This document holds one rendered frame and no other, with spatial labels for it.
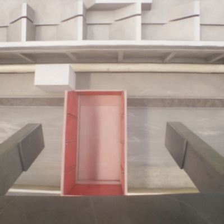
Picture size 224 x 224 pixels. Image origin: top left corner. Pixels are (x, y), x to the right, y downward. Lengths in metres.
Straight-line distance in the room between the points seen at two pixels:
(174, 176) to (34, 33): 0.70
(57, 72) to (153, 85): 0.37
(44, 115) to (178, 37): 0.55
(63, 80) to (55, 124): 0.19
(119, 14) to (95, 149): 0.47
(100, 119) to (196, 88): 0.40
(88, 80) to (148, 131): 0.31
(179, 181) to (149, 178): 0.11
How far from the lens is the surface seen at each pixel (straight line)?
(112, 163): 0.64
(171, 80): 0.71
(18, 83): 0.78
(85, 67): 0.67
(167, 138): 0.17
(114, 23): 0.58
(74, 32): 0.55
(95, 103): 0.64
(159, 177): 0.67
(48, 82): 0.61
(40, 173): 0.71
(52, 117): 0.69
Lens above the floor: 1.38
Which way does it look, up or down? 82 degrees down
